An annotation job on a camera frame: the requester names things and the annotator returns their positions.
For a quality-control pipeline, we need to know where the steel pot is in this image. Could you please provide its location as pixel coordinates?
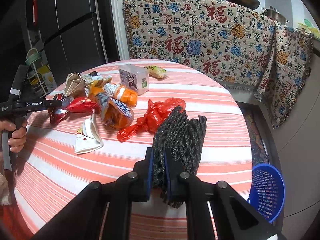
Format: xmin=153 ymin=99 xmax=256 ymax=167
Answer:
xmin=261 ymin=6 xmax=289 ymax=24

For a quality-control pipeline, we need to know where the orange plastic bottle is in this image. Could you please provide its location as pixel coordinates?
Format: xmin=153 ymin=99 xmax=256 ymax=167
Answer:
xmin=104 ymin=83 xmax=138 ymax=107

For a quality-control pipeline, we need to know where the red snack wrapper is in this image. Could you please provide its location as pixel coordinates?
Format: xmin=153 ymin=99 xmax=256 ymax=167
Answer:
xmin=48 ymin=93 xmax=99 ymax=124

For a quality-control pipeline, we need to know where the black refrigerator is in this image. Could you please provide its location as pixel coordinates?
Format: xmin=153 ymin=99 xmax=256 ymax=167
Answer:
xmin=26 ymin=0 xmax=120 ymax=85

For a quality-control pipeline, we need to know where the orange chip bag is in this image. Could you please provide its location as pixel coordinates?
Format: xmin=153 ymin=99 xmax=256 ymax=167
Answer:
xmin=85 ymin=87 xmax=133 ymax=129

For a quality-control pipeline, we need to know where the crumpled yellow white wrapper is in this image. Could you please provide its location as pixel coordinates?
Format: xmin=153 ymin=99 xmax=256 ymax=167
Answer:
xmin=82 ymin=71 xmax=112 ymax=89

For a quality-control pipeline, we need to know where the red plastic bag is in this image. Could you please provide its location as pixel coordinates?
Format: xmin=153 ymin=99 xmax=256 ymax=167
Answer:
xmin=117 ymin=98 xmax=186 ymax=142

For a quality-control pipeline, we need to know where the clear plastic container box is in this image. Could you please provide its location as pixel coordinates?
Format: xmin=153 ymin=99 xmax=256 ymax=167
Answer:
xmin=118 ymin=64 xmax=149 ymax=95

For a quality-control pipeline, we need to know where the green yellow snack packet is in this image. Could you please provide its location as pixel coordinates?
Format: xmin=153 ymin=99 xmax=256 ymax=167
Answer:
xmin=144 ymin=66 xmax=167 ymax=79

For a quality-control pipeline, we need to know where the blue plastic basket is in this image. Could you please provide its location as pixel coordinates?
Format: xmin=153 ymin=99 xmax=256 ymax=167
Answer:
xmin=247 ymin=164 xmax=285 ymax=223

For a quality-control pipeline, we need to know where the beige crumpled paper box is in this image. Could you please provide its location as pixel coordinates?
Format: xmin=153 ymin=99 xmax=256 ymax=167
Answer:
xmin=64 ymin=73 xmax=85 ymax=97

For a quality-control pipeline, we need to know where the white storage rack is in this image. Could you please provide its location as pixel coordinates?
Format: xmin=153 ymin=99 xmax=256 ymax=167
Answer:
xmin=25 ymin=48 xmax=57 ymax=98

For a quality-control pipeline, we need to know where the black mesh net bag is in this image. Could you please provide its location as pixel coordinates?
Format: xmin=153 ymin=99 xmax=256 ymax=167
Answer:
xmin=152 ymin=106 xmax=207 ymax=209

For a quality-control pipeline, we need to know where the patterned fu character blanket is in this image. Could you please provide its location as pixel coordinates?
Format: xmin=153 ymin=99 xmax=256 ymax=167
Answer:
xmin=123 ymin=0 xmax=313 ymax=128

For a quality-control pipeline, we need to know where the left hand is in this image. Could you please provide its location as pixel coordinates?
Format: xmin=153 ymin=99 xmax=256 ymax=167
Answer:
xmin=1 ymin=118 xmax=28 ymax=153

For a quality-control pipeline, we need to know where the white red paper carton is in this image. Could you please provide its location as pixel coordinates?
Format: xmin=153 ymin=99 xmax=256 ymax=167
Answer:
xmin=75 ymin=110 xmax=104 ymax=155

